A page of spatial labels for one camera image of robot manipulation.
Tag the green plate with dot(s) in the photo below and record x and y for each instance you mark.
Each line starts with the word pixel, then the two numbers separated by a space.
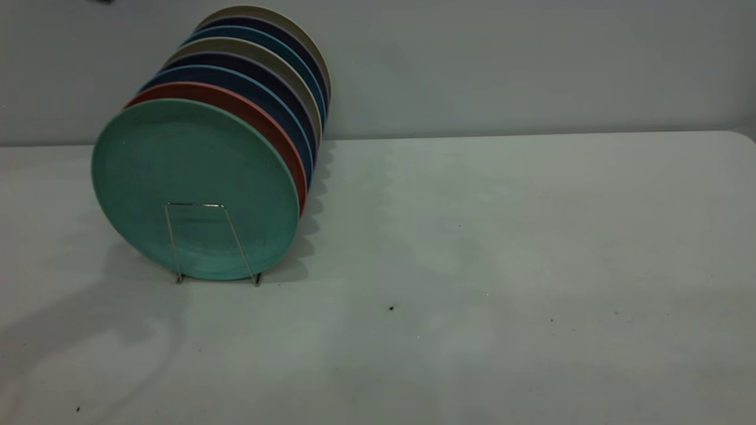
pixel 195 171

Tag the red plate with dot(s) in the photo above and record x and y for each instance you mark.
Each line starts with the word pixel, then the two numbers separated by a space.
pixel 236 100

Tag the dark purple plate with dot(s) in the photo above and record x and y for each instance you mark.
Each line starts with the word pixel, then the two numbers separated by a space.
pixel 248 65
pixel 266 23

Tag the beige plate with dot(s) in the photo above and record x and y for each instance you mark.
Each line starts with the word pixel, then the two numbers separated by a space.
pixel 271 12
pixel 248 48

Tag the teal blue plate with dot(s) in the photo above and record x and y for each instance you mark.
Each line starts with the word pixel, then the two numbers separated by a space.
pixel 260 35

